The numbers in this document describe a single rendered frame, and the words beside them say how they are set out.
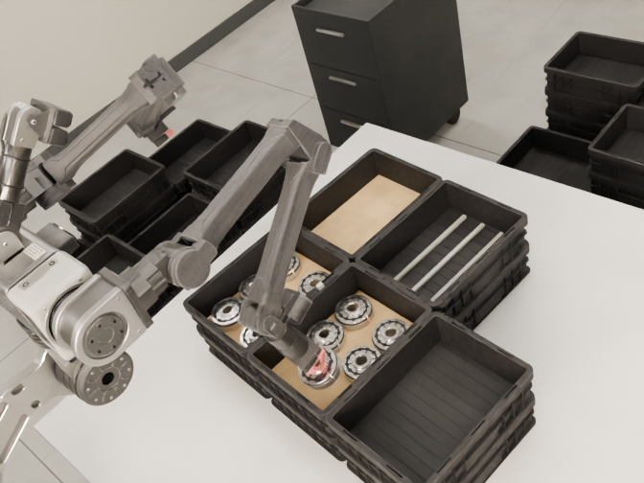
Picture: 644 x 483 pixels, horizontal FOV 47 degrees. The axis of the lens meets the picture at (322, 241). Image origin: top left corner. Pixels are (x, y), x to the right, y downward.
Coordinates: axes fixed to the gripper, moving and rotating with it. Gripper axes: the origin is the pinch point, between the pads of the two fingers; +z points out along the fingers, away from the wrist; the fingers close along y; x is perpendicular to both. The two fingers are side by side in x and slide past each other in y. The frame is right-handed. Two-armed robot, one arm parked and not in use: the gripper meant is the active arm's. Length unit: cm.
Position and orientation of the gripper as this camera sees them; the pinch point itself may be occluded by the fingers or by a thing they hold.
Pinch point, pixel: (315, 361)
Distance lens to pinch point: 179.5
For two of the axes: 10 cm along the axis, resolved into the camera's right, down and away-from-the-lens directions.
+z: 4.5, 4.8, 7.5
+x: -6.1, 7.8, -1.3
